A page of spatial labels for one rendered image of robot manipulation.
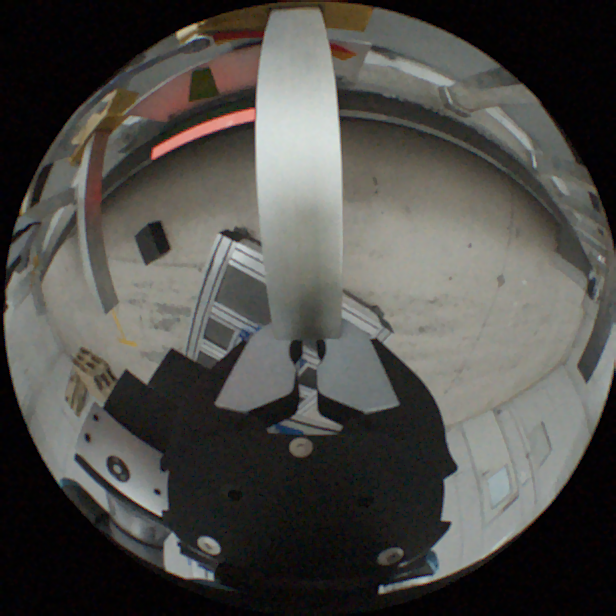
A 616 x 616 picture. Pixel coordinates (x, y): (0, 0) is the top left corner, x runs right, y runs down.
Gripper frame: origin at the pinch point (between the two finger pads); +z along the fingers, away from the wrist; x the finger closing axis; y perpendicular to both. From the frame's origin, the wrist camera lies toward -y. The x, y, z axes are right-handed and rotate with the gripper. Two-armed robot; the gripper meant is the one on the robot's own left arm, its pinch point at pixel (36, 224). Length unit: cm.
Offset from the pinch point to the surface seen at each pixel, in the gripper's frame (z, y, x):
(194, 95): 15.8, -19.3, -1.3
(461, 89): 14, -50, 7
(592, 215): 4, -97, 25
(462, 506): -50, -100, 312
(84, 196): 7.2, -5.9, 3.9
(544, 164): 14, -73, 17
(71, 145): 4.4, -5.8, -7.0
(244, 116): 19.3, -22.8, 5.4
